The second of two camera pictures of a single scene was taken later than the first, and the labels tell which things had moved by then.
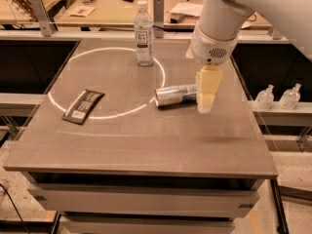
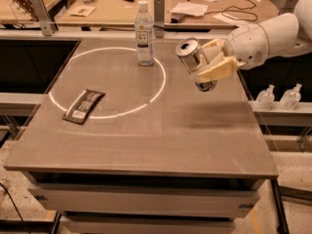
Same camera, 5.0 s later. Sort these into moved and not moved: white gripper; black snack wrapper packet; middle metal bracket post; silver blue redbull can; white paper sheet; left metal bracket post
Moved: white gripper; silver blue redbull can
Not moved: middle metal bracket post; white paper sheet; left metal bracket post; black snack wrapper packet
